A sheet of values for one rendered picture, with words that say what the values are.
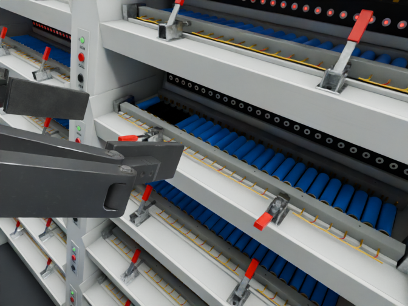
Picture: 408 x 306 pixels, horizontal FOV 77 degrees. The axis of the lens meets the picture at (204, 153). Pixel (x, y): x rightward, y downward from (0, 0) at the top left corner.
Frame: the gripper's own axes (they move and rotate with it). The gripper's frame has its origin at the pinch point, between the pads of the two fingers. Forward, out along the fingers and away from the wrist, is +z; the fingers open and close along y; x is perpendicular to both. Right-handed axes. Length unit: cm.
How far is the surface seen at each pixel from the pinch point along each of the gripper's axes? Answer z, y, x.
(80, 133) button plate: 21.4, -34.4, -13.8
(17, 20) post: 32, -100, 4
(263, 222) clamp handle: 15.3, 12.6, -6.5
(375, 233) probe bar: 25.3, 24.5, -3.5
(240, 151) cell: 28.5, 1.3, -2.3
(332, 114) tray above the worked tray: 17.4, 13.9, 8.5
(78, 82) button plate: 19.0, -35.9, -2.7
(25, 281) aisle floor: 40, -73, -101
